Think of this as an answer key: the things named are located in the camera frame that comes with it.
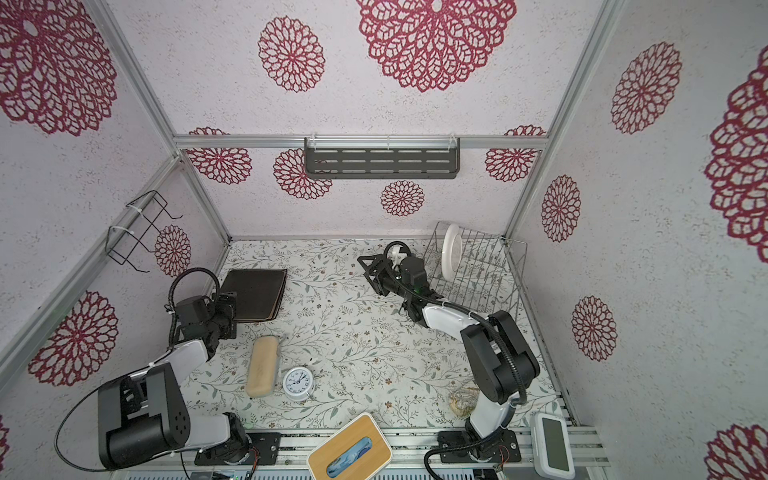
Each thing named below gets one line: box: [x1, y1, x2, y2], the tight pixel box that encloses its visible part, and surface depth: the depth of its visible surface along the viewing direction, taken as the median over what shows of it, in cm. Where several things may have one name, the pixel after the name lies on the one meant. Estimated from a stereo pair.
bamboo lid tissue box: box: [307, 412, 393, 480], surface depth 71 cm
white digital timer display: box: [530, 413, 575, 479], surface depth 72 cm
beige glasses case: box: [246, 335, 279, 398], surface depth 85 cm
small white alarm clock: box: [283, 366, 314, 402], surface depth 83 cm
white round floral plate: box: [442, 224, 464, 282], surface depth 99 cm
